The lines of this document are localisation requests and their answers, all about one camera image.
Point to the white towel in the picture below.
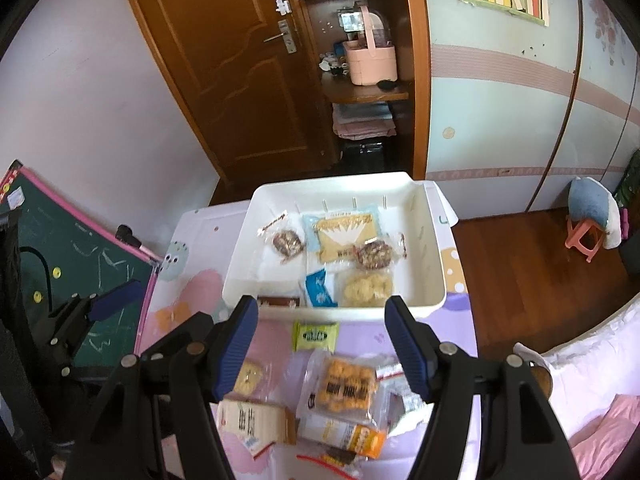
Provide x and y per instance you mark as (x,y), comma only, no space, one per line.
(612,230)

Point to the green chalkboard with pink frame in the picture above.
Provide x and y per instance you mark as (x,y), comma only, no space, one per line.
(75,260)

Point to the black case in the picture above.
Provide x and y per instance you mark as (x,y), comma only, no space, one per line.
(362,156)

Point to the black easel knob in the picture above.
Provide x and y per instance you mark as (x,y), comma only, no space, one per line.
(127,236)

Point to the pale blue wardrobe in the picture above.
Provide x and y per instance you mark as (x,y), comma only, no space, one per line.
(500,135)

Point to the pale cookie clear packet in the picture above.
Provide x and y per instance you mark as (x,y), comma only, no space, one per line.
(365,287)

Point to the wooden corner shelf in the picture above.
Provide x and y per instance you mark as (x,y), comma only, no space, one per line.
(365,94)

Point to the white plastic bin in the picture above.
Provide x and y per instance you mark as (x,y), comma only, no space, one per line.
(240,270)

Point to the pink basket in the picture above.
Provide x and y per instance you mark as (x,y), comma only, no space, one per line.
(370,65)

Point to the stack of folded cloths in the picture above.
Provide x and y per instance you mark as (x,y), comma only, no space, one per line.
(360,122)

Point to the white door latch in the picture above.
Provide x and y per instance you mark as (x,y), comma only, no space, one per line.
(282,5)

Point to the beige snack packet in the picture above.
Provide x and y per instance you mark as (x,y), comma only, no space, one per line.
(255,422)

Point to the brown wooden door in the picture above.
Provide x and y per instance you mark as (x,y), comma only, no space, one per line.
(200,60)

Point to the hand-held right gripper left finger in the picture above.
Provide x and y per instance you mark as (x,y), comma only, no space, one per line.
(235,345)

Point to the dark dried fruit packet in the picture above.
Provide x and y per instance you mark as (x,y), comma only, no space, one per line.
(340,457)

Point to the small yellow cookie packet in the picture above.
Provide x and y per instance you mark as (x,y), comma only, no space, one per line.
(250,377)

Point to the silver snack packet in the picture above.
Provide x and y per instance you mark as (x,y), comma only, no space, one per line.
(400,410)

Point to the large yellow cake packet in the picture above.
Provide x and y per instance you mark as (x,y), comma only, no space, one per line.
(340,240)

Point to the brown and white snack packet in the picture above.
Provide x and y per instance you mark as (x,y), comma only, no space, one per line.
(280,302)

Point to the wooden bedpost knob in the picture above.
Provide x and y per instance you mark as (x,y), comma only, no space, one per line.
(542,382)

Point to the small blue snack packet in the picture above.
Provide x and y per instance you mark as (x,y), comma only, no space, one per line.
(320,290)

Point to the clear fried snack packet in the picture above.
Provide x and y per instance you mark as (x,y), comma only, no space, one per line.
(345,385)

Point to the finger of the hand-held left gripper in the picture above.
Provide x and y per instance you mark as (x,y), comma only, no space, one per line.
(117,297)

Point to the orange label snack packet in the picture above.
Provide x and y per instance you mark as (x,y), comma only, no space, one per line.
(350,437)

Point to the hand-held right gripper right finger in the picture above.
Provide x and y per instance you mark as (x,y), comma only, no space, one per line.
(407,350)

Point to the black box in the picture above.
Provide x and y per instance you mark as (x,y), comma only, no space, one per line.
(631,260)

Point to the blue cushion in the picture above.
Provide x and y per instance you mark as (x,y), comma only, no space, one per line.
(587,200)

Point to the dark green bag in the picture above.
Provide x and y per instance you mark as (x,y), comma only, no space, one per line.
(629,180)

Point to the white pillow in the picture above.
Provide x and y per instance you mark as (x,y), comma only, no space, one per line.
(590,360)

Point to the pink blanket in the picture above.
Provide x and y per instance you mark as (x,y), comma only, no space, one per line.
(615,435)

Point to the clear walnut cookie packet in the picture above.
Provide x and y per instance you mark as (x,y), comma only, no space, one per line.
(287,242)
(375,254)

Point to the green snack packet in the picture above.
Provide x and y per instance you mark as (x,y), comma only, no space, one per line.
(315,336)

